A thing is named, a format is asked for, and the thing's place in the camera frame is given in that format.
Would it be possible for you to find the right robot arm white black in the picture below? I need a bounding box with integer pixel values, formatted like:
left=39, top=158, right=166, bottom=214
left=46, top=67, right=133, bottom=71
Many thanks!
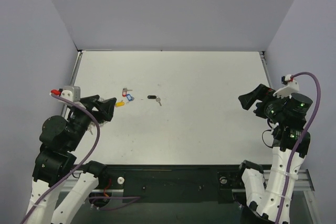
left=234, top=80, right=313, bottom=223

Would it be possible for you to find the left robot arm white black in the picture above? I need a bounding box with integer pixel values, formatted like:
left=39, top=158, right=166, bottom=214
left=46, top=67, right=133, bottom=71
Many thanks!
left=22, top=90, right=117, bottom=223

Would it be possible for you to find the yellow tag key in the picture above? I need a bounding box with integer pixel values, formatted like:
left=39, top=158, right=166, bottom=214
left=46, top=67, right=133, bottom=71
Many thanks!
left=115, top=101, right=125, bottom=108

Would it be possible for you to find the red tag key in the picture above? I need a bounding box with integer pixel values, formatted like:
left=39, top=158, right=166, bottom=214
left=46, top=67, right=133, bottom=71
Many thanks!
left=122, top=88, right=132, bottom=97

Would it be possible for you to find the blue tag key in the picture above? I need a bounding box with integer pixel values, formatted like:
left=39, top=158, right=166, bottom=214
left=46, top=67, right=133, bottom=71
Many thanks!
left=126, top=94, right=134, bottom=104

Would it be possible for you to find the silver key black tag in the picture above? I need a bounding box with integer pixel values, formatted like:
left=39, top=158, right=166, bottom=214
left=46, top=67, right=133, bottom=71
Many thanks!
left=147, top=95, right=162, bottom=106

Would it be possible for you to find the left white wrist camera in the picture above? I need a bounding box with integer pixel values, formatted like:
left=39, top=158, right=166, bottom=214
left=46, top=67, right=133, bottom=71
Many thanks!
left=50, top=86, right=81, bottom=103

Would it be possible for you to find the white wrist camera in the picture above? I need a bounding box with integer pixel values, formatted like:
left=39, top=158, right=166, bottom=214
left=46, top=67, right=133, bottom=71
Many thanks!
left=273, top=74, right=300, bottom=98
left=50, top=86, right=81, bottom=103

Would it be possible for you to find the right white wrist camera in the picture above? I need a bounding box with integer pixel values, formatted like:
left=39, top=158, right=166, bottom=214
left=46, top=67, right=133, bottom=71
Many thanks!
left=273, top=74, right=300, bottom=98

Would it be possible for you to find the aluminium frame rail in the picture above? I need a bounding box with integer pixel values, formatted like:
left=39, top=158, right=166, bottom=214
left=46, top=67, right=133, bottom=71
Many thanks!
left=60, top=168, right=314, bottom=193

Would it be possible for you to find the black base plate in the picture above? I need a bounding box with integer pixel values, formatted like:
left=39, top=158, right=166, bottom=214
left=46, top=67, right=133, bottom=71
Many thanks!
left=95, top=165, right=246, bottom=205

